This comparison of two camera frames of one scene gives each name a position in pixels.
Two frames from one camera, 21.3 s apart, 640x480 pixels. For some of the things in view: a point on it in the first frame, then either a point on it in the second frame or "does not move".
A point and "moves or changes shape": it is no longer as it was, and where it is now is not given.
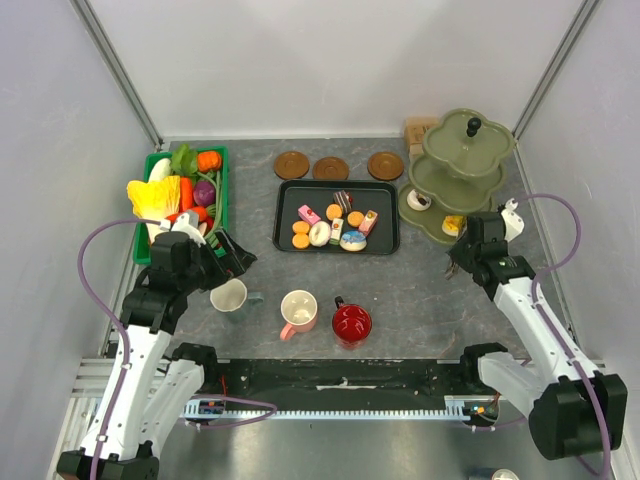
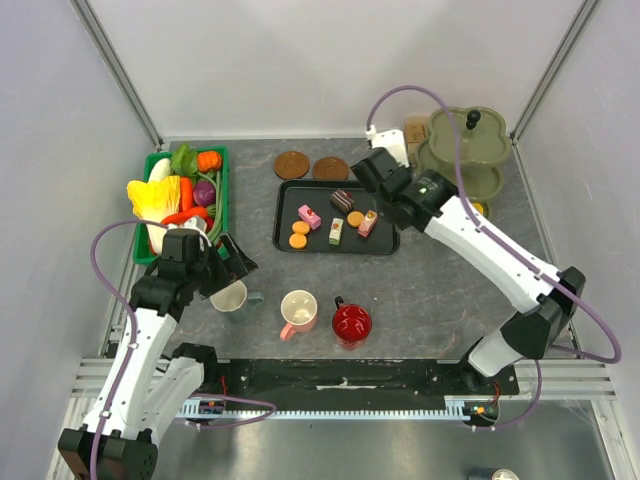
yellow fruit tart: [450, 225] moves or changes shape
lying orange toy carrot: [201, 211] does not move
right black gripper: [455, 253] -> [409, 172]
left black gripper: [230, 266] does not move
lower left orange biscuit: [300, 240] does not move
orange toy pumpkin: [209, 161] does not move
